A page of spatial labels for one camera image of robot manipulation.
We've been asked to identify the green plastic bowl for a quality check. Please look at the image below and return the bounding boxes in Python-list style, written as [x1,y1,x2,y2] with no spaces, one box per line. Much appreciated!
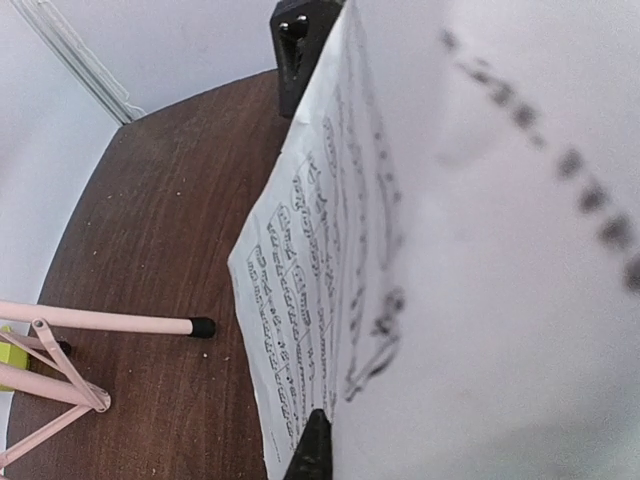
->
[0,337,29,370]

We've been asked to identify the pink perforated music stand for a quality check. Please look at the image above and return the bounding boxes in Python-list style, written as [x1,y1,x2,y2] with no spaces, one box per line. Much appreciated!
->
[0,298,217,469]

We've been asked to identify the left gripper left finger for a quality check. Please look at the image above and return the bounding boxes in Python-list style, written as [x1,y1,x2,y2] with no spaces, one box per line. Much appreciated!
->
[269,0,345,119]

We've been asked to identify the sheet music page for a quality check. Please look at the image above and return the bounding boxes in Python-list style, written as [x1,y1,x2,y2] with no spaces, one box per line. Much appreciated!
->
[228,1,639,479]

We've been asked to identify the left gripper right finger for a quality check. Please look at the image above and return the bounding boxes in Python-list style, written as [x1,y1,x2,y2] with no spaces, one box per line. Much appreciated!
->
[283,409,333,480]

